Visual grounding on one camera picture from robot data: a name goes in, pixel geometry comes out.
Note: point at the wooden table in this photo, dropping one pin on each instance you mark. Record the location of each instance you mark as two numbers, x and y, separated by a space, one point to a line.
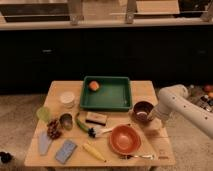
153 141

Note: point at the bunch of dark grapes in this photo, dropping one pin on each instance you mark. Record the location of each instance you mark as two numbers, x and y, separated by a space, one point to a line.
53 130

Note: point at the small metal cup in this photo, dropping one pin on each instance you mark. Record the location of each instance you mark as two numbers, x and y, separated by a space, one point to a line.
66 121

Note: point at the metal fork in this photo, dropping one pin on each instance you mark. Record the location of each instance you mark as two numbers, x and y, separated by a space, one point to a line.
151 157

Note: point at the white cup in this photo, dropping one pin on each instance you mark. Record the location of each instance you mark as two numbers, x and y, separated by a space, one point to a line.
67 99

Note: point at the dark purple bowl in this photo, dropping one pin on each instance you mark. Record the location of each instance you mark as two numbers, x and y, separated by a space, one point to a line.
142 111

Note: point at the blue sponge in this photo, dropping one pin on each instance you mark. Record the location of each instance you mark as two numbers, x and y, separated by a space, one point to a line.
65 152

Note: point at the green cucumber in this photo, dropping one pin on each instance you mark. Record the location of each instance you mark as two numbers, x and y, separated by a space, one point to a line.
80 124

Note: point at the green plastic tray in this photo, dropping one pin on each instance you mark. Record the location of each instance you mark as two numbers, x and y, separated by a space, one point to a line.
114 94

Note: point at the grey blue spatula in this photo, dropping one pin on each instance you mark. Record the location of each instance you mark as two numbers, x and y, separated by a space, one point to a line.
44 143

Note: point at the orange red bowl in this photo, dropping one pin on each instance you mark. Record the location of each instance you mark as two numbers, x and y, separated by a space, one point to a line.
124 140

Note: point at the green plastic cup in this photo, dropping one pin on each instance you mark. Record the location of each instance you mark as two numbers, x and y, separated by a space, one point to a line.
43 113

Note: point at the orange fruit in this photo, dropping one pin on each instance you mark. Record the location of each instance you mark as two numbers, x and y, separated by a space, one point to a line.
94 86

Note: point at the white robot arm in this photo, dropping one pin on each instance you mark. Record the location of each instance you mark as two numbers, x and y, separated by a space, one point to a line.
174 98

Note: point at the black object on floor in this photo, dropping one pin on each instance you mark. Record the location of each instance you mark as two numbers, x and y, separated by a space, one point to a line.
5 157

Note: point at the black dish brush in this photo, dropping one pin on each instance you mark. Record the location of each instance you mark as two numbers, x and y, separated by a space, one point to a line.
97 131

